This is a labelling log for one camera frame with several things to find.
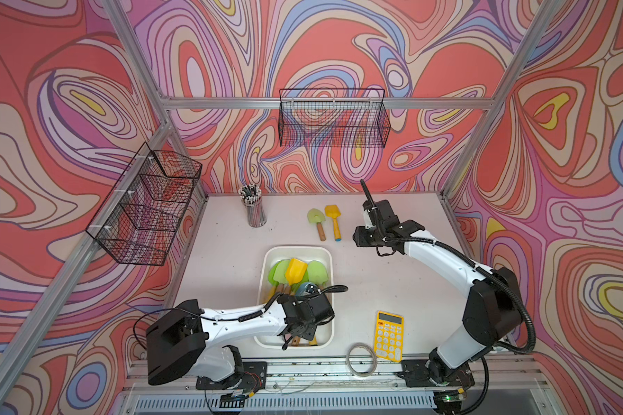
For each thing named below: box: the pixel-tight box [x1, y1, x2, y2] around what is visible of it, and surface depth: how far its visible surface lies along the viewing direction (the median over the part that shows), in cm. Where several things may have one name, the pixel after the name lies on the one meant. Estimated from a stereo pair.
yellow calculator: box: [373, 310, 405, 363], surface depth 82 cm
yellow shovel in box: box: [284, 257, 309, 286], surface depth 95 cm
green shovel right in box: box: [307, 260, 329, 290], surface depth 96 cm
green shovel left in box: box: [267, 259, 290, 301], surface depth 93 cm
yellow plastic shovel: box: [324, 204, 342, 242], surface depth 113 cm
